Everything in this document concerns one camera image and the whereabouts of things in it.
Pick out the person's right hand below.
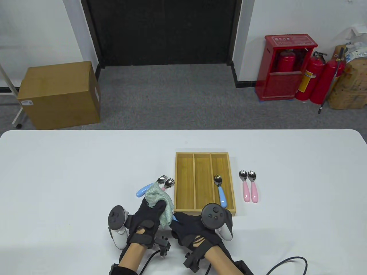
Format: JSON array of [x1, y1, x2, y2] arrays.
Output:
[[169, 213, 227, 257]]

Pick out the person's left hand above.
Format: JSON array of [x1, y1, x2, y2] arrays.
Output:
[[126, 198, 167, 250]]

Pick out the grey handheld controller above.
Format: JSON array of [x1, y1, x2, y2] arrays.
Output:
[[108, 205, 129, 250], [201, 203, 233, 241]]

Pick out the green fish scale cleaning cloth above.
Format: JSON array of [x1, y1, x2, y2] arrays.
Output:
[[145, 183, 174, 229]]

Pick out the blue-handled spoon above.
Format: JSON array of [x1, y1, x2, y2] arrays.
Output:
[[213, 174, 228, 209]]

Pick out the pink handle baby fork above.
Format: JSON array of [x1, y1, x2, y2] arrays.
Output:
[[239, 170, 250, 203], [159, 178, 175, 191], [247, 170, 259, 204]]

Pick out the person's left forearm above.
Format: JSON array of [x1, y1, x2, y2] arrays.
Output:
[[119, 243, 148, 271]]

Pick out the person's right forearm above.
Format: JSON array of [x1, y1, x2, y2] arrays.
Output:
[[205, 245, 240, 275]]

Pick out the wooden cutlery tray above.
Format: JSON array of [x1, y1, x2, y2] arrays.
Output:
[[174, 152, 237, 217]]

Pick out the brown cardboard box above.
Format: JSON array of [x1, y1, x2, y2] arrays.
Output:
[[17, 61, 101, 130]]

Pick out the red fire extinguisher cabinet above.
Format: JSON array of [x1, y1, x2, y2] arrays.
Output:
[[255, 34, 318, 101]]

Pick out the black rod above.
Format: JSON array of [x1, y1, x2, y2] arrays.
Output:
[[318, 47, 344, 114]]

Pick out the black door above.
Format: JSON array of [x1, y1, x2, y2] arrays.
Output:
[[81, 0, 243, 68]]

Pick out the red fire extinguisher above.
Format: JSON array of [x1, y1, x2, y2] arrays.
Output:
[[277, 49, 296, 72], [310, 59, 346, 104]]

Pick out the red extinguisher with yellow label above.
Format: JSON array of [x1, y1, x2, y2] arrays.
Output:
[[295, 52, 328, 101]]

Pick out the printed cardboard box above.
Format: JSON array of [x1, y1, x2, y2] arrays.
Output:
[[327, 44, 367, 110]]

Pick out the white plastic bags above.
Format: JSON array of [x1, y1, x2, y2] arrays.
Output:
[[343, 24, 367, 62]]

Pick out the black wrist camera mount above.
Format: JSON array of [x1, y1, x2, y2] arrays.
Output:
[[155, 236, 171, 257], [183, 246, 211, 272]]

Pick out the black cable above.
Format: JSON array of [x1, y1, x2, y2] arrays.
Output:
[[139, 249, 159, 275], [265, 256, 309, 275]]

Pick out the black forearm strap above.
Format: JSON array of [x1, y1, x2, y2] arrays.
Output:
[[109, 264, 138, 275], [234, 259, 254, 275]]

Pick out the white stand frame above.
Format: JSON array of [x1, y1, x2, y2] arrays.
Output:
[[0, 62, 26, 129]]

